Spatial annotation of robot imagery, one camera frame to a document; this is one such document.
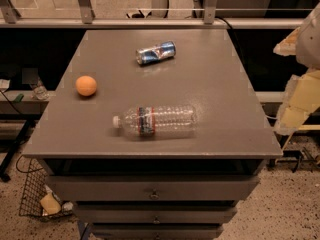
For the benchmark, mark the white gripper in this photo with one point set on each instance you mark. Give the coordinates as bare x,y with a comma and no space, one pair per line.
309,43

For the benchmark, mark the clear plastic water bottle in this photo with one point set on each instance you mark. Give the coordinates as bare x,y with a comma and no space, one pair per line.
162,122

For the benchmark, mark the small background water bottle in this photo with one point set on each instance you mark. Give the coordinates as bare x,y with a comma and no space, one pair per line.
39,90

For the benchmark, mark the crushed blue soda can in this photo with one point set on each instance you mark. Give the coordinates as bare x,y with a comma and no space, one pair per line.
156,53

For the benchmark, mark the grey drawer cabinet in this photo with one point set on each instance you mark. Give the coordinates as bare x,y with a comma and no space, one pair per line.
150,188

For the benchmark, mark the orange ball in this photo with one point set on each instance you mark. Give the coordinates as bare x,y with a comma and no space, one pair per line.
86,86

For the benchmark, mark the yellow sponge in basket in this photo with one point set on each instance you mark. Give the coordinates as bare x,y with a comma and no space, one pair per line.
50,204

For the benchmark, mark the yellow stand frame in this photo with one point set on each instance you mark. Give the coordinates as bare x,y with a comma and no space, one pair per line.
305,140

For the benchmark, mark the black wire basket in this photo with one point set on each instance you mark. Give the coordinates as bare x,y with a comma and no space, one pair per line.
33,191

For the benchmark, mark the metal frame rail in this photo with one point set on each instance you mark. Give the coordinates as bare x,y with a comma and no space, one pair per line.
11,18

